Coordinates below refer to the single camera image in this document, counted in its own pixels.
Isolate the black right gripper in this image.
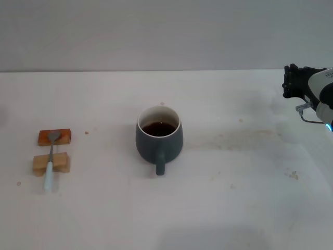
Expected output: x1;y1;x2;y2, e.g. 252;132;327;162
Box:
282;63;327;105

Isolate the dark grey ceramic coffee cup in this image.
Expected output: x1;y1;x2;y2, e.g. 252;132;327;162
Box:
135;105;184;177

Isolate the blue handled metal spoon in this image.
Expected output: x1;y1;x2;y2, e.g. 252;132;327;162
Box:
43;131;62;192

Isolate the reddish brown wooden block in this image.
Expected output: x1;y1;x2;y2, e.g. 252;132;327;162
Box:
35;128;72;147

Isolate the light wooden block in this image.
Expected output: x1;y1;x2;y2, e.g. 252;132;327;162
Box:
32;152;71;177

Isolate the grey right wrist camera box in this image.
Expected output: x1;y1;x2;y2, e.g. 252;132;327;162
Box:
307;67;333;107

